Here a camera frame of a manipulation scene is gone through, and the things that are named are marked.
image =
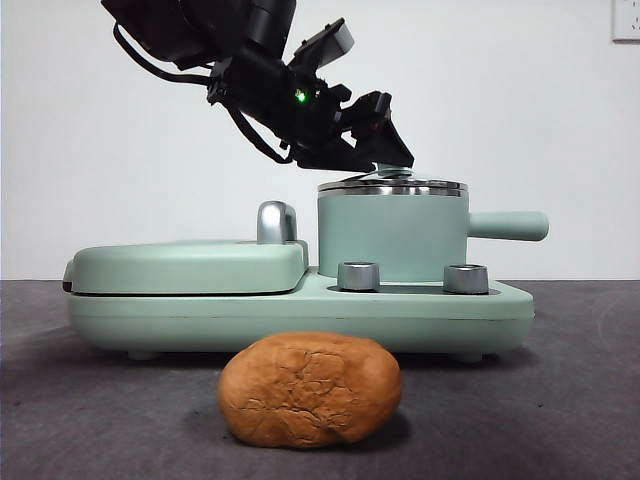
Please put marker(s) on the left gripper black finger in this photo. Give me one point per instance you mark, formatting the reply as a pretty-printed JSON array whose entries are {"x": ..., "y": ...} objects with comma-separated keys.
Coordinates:
[
  {"x": 387, "y": 142},
  {"x": 340, "y": 155}
]

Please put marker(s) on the glass pot lid green knob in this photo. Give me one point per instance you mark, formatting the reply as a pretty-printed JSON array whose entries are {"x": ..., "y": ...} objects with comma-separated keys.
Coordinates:
[{"x": 400, "y": 189}]

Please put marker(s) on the brown potato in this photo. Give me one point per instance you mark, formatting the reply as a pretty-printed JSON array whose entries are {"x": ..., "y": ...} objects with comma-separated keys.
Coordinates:
[{"x": 310, "y": 390}]

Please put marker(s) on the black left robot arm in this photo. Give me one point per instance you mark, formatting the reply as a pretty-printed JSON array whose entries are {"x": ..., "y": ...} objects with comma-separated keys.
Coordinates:
[{"x": 175, "y": 30}]

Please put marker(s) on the silver control knob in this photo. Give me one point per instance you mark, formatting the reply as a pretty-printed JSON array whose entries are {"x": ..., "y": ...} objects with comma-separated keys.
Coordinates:
[
  {"x": 466, "y": 278},
  {"x": 359, "y": 276}
]

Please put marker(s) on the mint green breakfast maker base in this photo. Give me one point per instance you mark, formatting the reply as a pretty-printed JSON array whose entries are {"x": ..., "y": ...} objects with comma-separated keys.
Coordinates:
[{"x": 300, "y": 320}]

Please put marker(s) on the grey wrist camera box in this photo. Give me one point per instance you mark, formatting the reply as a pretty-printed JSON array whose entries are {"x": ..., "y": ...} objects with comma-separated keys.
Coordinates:
[{"x": 341, "y": 37}]

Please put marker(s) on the white wall socket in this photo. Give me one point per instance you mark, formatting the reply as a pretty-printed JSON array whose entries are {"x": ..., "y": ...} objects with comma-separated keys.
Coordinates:
[{"x": 627, "y": 20}]

